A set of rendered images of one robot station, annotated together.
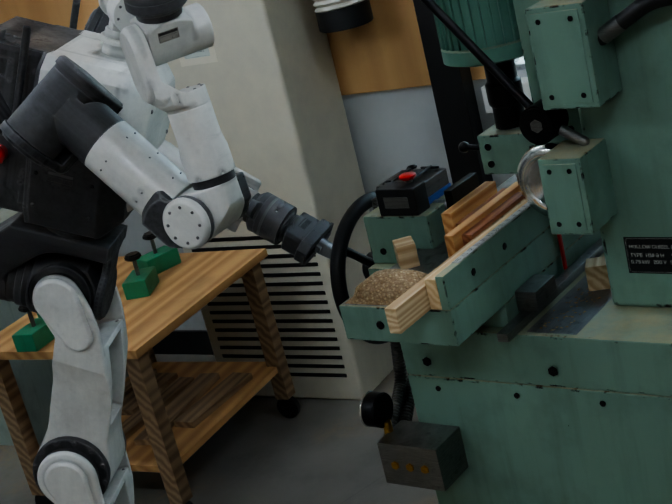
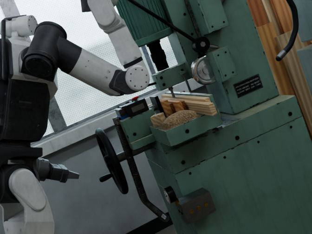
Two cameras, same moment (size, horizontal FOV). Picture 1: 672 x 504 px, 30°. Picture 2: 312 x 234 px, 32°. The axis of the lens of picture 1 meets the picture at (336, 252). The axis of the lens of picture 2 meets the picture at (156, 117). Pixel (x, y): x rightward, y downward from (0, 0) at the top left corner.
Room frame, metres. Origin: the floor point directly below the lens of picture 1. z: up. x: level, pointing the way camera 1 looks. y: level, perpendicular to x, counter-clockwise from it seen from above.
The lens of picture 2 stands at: (0.74, 1.47, 1.24)
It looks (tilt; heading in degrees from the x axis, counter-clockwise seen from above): 9 degrees down; 308
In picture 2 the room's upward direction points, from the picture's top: 21 degrees counter-clockwise
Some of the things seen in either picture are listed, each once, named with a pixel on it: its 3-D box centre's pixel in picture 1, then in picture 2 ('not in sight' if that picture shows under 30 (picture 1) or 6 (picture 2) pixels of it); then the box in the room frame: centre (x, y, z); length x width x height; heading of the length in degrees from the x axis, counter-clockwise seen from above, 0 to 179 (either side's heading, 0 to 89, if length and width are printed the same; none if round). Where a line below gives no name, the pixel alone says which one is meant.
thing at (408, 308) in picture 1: (495, 238); (185, 105); (1.92, -0.26, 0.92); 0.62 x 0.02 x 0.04; 140
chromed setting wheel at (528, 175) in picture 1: (554, 180); (205, 69); (1.83, -0.35, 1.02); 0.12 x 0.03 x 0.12; 50
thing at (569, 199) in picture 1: (577, 187); (221, 64); (1.77, -0.37, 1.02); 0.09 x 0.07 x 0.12; 140
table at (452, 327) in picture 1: (466, 249); (160, 126); (2.05, -0.22, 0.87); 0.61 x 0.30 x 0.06; 140
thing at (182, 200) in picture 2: (421, 455); (195, 205); (1.90, -0.06, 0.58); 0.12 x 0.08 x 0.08; 50
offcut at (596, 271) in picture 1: (598, 273); not in sight; (1.91, -0.41, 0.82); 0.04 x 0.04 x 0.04; 71
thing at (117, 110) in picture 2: (408, 187); (130, 107); (2.10, -0.15, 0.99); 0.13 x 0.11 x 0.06; 140
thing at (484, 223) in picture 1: (498, 225); (177, 106); (1.97, -0.27, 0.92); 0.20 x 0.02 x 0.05; 140
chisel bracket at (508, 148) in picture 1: (526, 151); (172, 78); (2.00, -0.35, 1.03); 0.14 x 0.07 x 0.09; 50
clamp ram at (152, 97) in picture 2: (450, 206); (150, 109); (2.05, -0.21, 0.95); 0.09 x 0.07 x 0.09; 140
